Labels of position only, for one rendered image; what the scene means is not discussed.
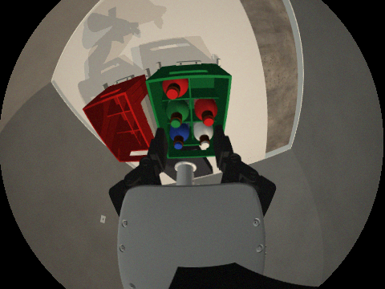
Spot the white bottle with grey label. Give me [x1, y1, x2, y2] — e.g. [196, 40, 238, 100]
[193, 122, 213, 149]

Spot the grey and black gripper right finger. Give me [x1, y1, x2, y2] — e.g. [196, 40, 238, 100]
[213, 124, 276, 217]

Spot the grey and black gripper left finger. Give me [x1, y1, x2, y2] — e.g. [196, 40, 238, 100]
[109, 128, 168, 216]

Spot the blue bottle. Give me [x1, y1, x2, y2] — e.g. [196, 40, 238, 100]
[169, 123, 189, 149]

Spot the red crate with dividers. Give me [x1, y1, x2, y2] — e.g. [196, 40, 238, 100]
[83, 75, 157, 162]

